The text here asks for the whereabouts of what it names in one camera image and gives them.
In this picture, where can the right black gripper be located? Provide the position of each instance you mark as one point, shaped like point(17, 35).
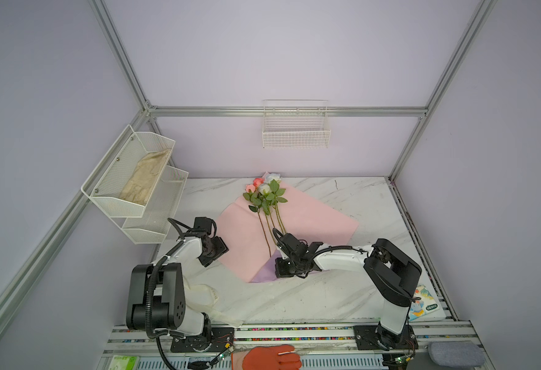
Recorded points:
point(279, 272)

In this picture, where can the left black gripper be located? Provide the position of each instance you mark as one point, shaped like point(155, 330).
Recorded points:
point(221, 248)

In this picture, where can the light pink fake rose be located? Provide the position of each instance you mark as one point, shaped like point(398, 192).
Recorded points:
point(255, 199)

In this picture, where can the deep pink fake rose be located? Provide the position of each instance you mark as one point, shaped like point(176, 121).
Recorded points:
point(261, 180)

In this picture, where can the white fake rose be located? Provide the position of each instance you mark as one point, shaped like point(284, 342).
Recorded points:
point(273, 177)

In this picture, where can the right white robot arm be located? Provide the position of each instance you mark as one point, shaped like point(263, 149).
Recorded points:
point(393, 272)

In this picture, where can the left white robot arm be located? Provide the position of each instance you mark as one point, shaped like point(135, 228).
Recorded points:
point(157, 302)

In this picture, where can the cream ribbon roll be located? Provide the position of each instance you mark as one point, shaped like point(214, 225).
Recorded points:
point(203, 298)

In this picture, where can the lower white mesh shelf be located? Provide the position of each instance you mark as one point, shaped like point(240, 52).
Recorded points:
point(153, 226)

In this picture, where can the white mesh shelf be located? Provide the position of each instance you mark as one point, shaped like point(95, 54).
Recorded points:
point(153, 226)
point(124, 181)

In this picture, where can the orange rubber glove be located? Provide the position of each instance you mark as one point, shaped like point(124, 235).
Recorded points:
point(281, 357)

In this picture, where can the beige cloth in shelf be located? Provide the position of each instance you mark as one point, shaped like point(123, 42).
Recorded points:
point(138, 189)

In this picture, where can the upper white mesh shelf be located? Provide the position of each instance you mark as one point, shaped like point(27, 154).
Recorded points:
point(124, 181)

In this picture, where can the colourful tissue pack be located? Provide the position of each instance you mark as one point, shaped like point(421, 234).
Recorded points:
point(423, 304)

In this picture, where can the green white packet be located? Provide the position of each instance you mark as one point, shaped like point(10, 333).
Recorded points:
point(124, 363)

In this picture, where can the grey cloth pad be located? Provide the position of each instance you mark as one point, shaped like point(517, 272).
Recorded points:
point(456, 354)

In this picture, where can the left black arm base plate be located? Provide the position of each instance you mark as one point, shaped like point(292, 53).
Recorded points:
point(212, 340)

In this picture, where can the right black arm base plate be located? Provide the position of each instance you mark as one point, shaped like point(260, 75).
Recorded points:
point(374, 337)

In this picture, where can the white wire wall basket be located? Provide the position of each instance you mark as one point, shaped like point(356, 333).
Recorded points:
point(295, 124)

